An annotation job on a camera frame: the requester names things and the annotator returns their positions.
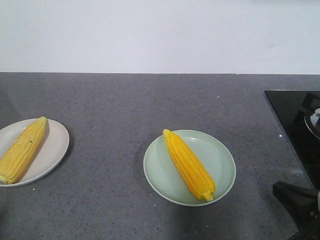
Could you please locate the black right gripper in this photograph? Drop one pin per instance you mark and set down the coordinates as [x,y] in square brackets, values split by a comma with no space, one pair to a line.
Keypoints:
[303,205]

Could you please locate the bright yellow corn cob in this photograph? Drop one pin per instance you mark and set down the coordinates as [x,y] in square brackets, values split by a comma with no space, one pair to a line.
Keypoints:
[196,178]

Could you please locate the orange-yellow corn cob back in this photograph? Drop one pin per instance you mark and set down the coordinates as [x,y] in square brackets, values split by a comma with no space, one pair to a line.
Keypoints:
[19,156]

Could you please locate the gas burner with pan support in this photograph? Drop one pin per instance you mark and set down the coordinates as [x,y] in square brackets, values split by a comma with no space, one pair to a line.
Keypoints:
[306,134]

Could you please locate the black glass gas hob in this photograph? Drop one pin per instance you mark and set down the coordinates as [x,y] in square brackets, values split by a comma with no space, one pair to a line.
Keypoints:
[282,102]

